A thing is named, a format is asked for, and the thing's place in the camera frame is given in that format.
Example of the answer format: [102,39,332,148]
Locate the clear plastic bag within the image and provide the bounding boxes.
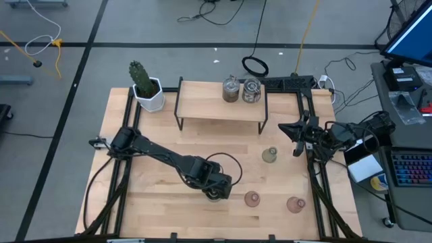
[387,90,427,126]

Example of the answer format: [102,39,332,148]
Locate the small black computer box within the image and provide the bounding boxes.
[383,66,423,92]

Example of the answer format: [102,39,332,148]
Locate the black left base cable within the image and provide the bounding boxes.
[82,157,114,234]

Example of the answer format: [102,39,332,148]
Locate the grey floor bar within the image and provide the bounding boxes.
[0,74,34,86]

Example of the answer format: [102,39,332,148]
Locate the black coiled power cable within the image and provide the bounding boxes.
[241,0,270,78]

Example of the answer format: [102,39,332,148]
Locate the white floor cable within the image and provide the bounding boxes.
[24,0,62,57]

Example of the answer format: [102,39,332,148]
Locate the yellow floor cable with plug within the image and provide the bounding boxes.
[0,30,64,79]

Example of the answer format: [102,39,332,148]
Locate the computer monitor blue screen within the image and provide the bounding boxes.
[384,0,432,68]

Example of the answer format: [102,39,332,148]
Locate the wooden shelf riser black legs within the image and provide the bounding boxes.
[173,76,269,135]

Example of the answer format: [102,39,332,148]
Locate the backlit rainbow keyboard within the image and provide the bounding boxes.
[390,151,432,188]

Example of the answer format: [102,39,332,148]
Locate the silver left base bracket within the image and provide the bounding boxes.
[88,136,114,150]

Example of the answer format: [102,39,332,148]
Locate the black metal table frame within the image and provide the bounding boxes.
[74,74,364,243]

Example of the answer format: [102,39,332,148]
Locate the white hexagonal plant pot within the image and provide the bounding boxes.
[132,76,167,113]

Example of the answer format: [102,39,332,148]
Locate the grey cart base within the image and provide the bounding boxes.
[5,0,69,9]

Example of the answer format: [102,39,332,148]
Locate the thin black floor cable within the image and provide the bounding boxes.
[0,130,45,139]
[323,50,382,107]
[178,0,246,26]

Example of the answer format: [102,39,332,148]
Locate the grey wheeled cart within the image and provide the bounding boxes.
[377,144,432,234]

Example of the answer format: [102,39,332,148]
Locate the green cactus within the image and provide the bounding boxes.
[128,60,159,99]

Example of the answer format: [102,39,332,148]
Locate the long yellow cable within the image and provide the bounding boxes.
[294,0,321,76]

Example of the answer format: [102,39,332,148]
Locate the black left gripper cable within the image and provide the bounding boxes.
[205,152,244,187]

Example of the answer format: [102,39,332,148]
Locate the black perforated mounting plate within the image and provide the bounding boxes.
[259,74,315,92]

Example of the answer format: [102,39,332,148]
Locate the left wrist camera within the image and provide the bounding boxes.
[215,182,234,200]

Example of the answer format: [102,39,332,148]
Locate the grey desk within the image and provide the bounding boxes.
[370,61,432,150]

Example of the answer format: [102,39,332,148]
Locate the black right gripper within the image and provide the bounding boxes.
[278,110,335,158]

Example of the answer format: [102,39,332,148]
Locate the white box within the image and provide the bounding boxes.
[347,154,385,184]

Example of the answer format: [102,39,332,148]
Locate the ribbed metal candle tin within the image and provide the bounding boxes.
[221,76,241,103]

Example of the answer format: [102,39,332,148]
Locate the glass jar with silver lid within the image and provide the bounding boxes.
[241,77,263,104]

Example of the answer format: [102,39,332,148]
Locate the metal candle tin orange label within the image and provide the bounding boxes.
[203,190,223,203]

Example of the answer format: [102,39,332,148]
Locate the black wire floor fan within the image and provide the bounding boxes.
[375,0,429,51]

